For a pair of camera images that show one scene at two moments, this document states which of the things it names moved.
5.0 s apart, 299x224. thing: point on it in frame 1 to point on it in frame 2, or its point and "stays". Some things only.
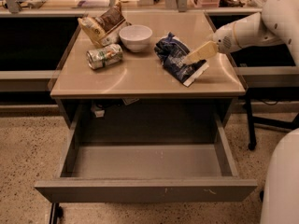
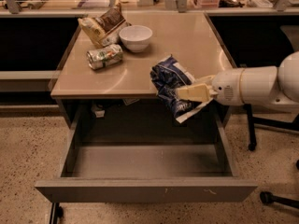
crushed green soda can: (100, 58) stays
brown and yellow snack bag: (105, 29) stays
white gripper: (223, 42) to (226, 88)
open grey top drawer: (146, 154) stays
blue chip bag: (172, 51) to (169, 75)
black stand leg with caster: (251, 137) stays
